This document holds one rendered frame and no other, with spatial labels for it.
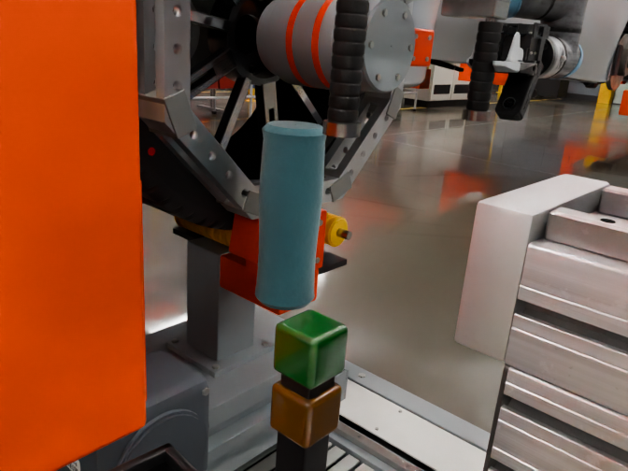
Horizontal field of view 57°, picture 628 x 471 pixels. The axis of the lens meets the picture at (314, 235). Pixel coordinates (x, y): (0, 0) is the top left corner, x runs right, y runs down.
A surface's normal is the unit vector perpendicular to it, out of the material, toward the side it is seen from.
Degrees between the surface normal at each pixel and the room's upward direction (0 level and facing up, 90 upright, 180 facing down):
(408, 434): 0
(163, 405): 68
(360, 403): 0
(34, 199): 90
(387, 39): 90
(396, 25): 90
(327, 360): 90
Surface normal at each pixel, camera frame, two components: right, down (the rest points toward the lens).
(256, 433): 0.75, 0.26
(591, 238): -0.67, 0.19
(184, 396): 0.72, -0.11
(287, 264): 0.06, 0.32
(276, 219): -0.38, 0.30
